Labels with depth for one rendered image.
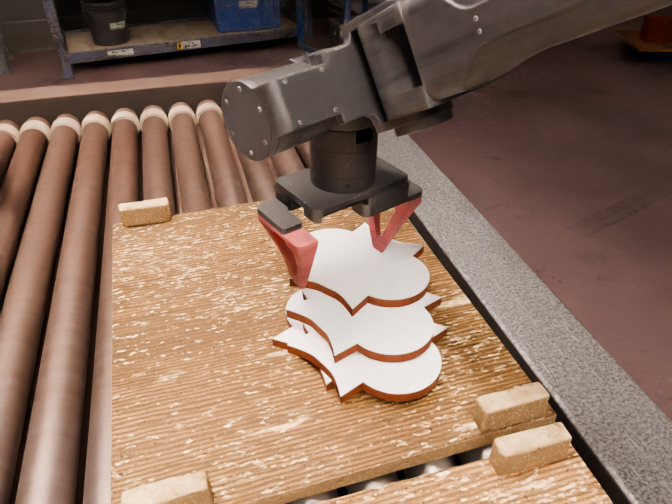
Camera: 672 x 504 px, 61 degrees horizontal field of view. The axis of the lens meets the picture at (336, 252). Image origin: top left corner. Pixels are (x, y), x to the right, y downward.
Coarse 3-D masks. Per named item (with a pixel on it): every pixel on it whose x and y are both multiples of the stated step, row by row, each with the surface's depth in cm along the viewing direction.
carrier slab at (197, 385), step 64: (128, 256) 64; (192, 256) 64; (256, 256) 64; (128, 320) 56; (192, 320) 56; (256, 320) 56; (448, 320) 56; (128, 384) 49; (192, 384) 49; (256, 384) 49; (320, 384) 49; (448, 384) 49; (512, 384) 49; (128, 448) 44; (192, 448) 44; (256, 448) 44; (320, 448) 44; (384, 448) 44; (448, 448) 45
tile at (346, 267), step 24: (336, 240) 60; (360, 240) 60; (336, 264) 56; (360, 264) 56; (384, 264) 56; (408, 264) 56; (312, 288) 55; (336, 288) 53; (360, 288) 53; (384, 288) 53; (408, 288) 53
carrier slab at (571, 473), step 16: (464, 464) 43; (480, 464) 43; (544, 464) 43; (560, 464) 43; (576, 464) 43; (416, 480) 42; (432, 480) 42; (448, 480) 42; (464, 480) 42; (480, 480) 42; (496, 480) 42; (512, 480) 42; (528, 480) 42; (544, 480) 42; (560, 480) 42; (576, 480) 42; (592, 480) 42; (352, 496) 41; (368, 496) 41; (384, 496) 41; (400, 496) 41; (416, 496) 41; (432, 496) 41; (448, 496) 41; (464, 496) 41; (480, 496) 41; (496, 496) 41; (512, 496) 41; (528, 496) 41; (544, 496) 41; (560, 496) 41; (576, 496) 41; (592, 496) 41
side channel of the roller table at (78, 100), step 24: (216, 72) 111; (240, 72) 111; (0, 96) 101; (24, 96) 101; (48, 96) 101; (72, 96) 101; (96, 96) 102; (120, 96) 103; (144, 96) 105; (168, 96) 106; (192, 96) 107; (216, 96) 108; (0, 120) 100; (24, 120) 101; (48, 120) 102
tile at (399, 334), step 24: (288, 312) 52; (312, 312) 52; (336, 312) 52; (360, 312) 52; (384, 312) 52; (408, 312) 52; (336, 336) 49; (360, 336) 49; (384, 336) 49; (408, 336) 49; (432, 336) 50; (336, 360) 48; (384, 360) 48
